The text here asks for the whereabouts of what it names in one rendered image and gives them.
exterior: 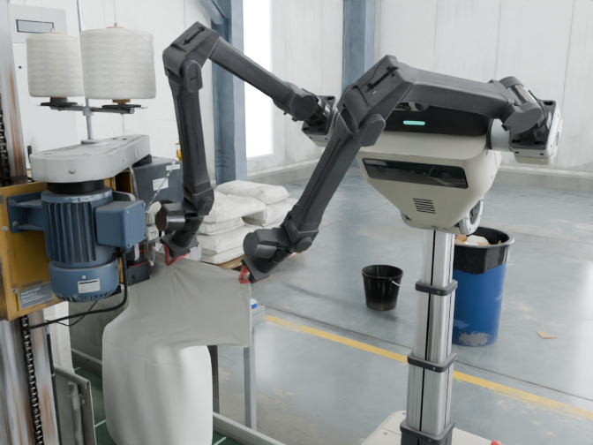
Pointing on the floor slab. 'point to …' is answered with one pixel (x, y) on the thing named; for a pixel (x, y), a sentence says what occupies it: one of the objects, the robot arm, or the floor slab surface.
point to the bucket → (381, 286)
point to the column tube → (11, 424)
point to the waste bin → (479, 287)
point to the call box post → (250, 384)
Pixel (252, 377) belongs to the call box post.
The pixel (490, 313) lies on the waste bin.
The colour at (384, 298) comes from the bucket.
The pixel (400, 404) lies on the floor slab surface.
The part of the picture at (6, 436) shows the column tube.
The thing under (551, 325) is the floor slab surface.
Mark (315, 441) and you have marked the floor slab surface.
